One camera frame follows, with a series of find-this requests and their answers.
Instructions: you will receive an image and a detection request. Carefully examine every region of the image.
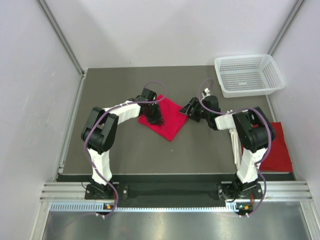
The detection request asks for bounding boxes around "aluminium front rail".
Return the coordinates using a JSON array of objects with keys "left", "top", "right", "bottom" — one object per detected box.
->
[{"left": 40, "top": 181, "right": 312, "bottom": 206}]

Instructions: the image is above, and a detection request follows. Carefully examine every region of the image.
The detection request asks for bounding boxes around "folded white t shirt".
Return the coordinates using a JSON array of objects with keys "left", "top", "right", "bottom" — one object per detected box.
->
[{"left": 229, "top": 128, "right": 242, "bottom": 170}]

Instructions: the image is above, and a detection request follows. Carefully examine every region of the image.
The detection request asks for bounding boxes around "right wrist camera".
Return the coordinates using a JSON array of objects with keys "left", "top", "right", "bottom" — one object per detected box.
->
[{"left": 201, "top": 88, "right": 211, "bottom": 99}]

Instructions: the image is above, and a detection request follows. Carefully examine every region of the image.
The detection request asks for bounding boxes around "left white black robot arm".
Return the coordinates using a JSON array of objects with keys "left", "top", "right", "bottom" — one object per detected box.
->
[{"left": 81, "top": 88, "right": 165, "bottom": 199}]

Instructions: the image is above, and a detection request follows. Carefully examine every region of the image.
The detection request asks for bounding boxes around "white plastic basket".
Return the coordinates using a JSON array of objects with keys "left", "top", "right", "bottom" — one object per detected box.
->
[{"left": 214, "top": 54, "right": 286, "bottom": 98}]

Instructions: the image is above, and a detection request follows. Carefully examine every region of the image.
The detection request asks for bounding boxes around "left aluminium corner post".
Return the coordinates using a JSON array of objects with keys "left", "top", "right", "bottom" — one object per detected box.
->
[{"left": 35, "top": 0, "right": 85, "bottom": 77}]

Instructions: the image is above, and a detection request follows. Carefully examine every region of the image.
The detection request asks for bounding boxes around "grey slotted cable duct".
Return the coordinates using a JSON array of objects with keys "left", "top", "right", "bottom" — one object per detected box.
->
[{"left": 49, "top": 201, "right": 256, "bottom": 213}]

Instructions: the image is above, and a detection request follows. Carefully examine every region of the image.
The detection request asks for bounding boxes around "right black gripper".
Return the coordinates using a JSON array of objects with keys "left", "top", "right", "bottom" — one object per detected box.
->
[{"left": 179, "top": 97, "right": 211, "bottom": 123}]

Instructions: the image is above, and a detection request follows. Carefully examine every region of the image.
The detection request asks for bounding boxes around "folded dark red t shirt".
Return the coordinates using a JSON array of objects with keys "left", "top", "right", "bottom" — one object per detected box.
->
[{"left": 260, "top": 122, "right": 293, "bottom": 173}]

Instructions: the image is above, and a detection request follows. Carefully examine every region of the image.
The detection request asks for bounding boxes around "right aluminium corner post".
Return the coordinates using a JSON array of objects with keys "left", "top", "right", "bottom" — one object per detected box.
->
[{"left": 267, "top": 0, "right": 306, "bottom": 56}]

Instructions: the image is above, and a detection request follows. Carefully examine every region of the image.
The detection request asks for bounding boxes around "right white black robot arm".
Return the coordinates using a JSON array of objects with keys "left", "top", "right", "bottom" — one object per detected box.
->
[{"left": 179, "top": 95, "right": 276, "bottom": 201}]

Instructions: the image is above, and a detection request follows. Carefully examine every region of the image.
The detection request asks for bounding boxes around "aluminium corner post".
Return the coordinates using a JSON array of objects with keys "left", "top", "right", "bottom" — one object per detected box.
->
[
  {"left": 267, "top": 0, "right": 306, "bottom": 56},
  {"left": 35, "top": 0, "right": 85, "bottom": 77}
]

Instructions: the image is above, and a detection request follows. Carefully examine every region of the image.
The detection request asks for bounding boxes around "bright pink-red t shirt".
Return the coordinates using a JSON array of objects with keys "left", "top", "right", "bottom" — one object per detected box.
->
[{"left": 138, "top": 97, "right": 187, "bottom": 142}]

